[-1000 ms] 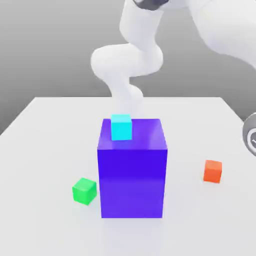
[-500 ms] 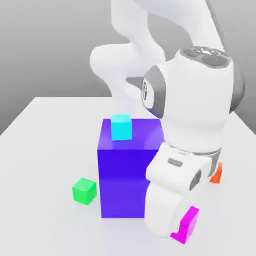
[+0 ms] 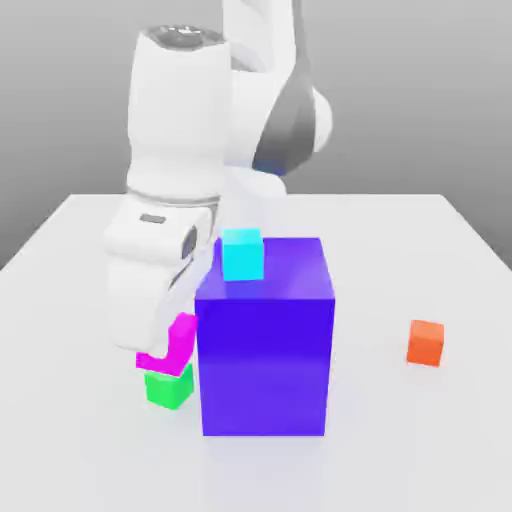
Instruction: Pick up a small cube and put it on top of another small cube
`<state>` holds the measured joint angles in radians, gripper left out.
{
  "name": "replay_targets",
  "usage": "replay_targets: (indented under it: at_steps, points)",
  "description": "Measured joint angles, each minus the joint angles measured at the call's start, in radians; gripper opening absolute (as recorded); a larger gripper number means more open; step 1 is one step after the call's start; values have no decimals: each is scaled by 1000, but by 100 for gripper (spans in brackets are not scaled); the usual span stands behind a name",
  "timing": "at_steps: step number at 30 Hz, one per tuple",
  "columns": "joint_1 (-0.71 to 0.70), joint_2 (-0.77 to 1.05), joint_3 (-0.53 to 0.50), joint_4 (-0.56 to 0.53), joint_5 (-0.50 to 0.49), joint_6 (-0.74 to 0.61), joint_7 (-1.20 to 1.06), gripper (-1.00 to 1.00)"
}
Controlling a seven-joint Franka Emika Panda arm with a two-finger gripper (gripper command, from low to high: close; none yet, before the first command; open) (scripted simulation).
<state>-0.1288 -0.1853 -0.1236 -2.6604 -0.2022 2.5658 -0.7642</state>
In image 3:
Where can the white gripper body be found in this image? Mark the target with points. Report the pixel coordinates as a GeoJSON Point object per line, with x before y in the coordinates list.
{"type": "Point", "coordinates": [136, 304]}

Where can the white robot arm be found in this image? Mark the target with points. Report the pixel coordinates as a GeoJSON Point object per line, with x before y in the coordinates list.
{"type": "Point", "coordinates": [180, 120]}

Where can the large blue box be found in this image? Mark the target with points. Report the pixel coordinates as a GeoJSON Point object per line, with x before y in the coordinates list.
{"type": "Point", "coordinates": [264, 360]}

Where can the small cyan cube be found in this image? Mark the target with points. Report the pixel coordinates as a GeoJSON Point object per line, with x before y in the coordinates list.
{"type": "Point", "coordinates": [242, 256]}

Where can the small green cube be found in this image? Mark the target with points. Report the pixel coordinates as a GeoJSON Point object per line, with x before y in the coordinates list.
{"type": "Point", "coordinates": [166, 390]}

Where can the small orange cube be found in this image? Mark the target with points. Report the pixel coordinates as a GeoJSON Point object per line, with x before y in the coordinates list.
{"type": "Point", "coordinates": [425, 344]}

